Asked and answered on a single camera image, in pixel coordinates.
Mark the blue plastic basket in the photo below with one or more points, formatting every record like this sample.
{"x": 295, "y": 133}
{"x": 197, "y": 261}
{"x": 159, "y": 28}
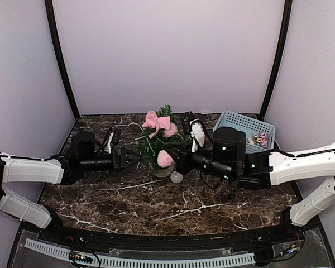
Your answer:
{"x": 251, "y": 127}

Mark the small green christmas tree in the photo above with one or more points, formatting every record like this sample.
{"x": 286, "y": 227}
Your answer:
{"x": 150, "y": 148}

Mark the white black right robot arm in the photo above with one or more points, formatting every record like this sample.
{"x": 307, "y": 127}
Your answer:
{"x": 228, "y": 160}

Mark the pink fabric bow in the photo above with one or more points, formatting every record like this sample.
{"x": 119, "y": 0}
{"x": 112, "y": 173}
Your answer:
{"x": 154, "y": 122}

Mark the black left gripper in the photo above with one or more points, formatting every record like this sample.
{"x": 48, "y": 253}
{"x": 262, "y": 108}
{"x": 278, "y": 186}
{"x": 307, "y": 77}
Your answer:
{"x": 122, "y": 158}

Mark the right black frame post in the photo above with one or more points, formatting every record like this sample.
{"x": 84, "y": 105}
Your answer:
{"x": 277, "y": 58}

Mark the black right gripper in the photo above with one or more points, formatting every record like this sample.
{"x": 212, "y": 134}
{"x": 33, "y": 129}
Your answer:
{"x": 182, "y": 158}

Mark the pink silver bell ornaments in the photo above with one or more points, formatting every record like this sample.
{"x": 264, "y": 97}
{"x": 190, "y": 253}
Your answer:
{"x": 259, "y": 139}

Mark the pink pompom ornament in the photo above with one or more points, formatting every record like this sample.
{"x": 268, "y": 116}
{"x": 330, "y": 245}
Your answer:
{"x": 171, "y": 131}
{"x": 164, "y": 160}

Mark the black frame post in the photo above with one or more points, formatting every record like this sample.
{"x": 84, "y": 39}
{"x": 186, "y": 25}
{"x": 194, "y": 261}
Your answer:
{"x": 277, "y": 58}
{"x": 50, "y": 14}

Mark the black front rail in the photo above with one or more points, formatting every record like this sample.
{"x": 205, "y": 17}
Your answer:
{"x": 245, "y": 240}

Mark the perforated cable duct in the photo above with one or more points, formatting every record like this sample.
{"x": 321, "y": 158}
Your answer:
{"x": 83, "y": 259}

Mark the left black frame post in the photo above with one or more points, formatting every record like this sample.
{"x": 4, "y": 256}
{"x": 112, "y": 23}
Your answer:
{"x": 50, "y": 14}

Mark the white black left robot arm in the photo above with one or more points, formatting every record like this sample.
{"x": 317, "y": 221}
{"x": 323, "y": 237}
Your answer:
{"x": 85, "y": 154}

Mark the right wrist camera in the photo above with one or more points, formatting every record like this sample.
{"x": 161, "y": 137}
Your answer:
{"x": 193, "y": 127}

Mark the white tree pot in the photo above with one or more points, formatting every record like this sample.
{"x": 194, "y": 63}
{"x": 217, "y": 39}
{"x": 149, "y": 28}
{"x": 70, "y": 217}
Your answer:
{"x": 165, "y": 172}

